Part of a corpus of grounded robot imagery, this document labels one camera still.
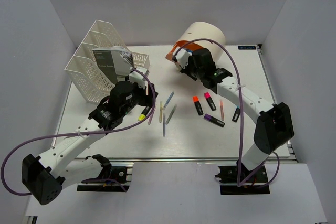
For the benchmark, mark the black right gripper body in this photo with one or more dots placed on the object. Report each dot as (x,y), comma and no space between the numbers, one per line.
(191,70)

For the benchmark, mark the orange drawer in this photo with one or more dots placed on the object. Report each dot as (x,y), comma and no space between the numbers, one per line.
(184,44)

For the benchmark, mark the cream round drawer cabinet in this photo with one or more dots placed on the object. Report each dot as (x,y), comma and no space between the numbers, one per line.
(199,30)

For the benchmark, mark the grey setup guide booklet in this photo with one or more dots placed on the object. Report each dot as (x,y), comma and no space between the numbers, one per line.
(115,62)

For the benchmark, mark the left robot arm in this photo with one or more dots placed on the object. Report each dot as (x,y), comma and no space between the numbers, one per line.
(48,173)

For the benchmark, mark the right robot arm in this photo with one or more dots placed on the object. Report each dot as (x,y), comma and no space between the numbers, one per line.
(273,121)

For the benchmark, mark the yellow cap black highlighter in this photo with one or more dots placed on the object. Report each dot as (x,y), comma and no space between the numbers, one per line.
(144,113)

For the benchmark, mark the yellow slim pastel pen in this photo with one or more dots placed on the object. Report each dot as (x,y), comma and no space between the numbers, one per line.
(160,112)

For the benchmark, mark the pink slim pastel pen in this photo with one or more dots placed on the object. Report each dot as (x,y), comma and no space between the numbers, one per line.
(151,116)

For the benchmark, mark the purple slim pastel pen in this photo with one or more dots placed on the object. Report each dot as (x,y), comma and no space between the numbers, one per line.
(164,125)

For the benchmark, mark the blue slim pastel pen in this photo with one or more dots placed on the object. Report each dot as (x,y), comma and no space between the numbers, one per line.
(168,100)

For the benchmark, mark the pink cap black highlighter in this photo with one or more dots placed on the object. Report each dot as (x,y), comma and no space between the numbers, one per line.
(210,101)

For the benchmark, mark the orange cap black highlighter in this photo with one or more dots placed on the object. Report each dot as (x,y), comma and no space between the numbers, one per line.
(198,105)

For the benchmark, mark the green slim pastel pen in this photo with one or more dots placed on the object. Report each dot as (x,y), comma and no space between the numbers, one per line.
(171,114)

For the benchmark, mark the purple cap black highlighter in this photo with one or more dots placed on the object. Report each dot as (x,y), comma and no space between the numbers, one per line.
(214,120)

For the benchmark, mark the orange slim pastel pen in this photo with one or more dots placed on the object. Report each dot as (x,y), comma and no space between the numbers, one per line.
(222,110)

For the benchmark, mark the white perforated file organizer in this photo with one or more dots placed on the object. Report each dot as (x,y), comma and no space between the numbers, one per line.
(82,68)

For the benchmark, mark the blue cap black highlighter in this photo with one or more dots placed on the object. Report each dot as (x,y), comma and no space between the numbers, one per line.
(236,115)

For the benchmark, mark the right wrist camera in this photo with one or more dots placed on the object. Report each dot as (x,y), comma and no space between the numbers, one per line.
(182,58)

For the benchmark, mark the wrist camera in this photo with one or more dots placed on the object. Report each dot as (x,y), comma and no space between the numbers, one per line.
(137,76)
(182,58)

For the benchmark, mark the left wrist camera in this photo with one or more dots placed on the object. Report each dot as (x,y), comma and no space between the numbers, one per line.
(137,76)

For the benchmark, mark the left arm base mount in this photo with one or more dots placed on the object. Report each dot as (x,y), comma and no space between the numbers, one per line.
(117,178)

